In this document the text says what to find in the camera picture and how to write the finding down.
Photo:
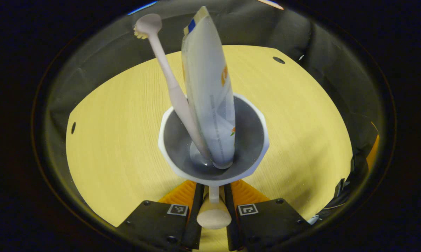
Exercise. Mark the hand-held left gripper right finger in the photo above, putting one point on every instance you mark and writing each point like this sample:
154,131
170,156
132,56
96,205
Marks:
230,217

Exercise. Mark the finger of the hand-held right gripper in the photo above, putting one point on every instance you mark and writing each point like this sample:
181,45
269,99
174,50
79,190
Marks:
374,150

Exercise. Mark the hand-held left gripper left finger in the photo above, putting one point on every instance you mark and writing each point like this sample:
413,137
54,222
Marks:
196,217

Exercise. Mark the white cup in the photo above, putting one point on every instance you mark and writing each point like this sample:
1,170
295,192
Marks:
248,140

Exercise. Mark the white toothpaste tube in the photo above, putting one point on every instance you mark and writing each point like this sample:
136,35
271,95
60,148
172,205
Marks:
207,87

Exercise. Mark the pale pink toothbrush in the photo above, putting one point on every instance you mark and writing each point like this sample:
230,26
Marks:
168,77

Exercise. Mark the black desk grommet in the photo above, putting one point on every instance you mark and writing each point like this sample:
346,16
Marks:
278,60
73,127

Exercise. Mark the black backdrop cloth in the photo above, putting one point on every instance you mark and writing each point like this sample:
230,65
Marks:
102,52

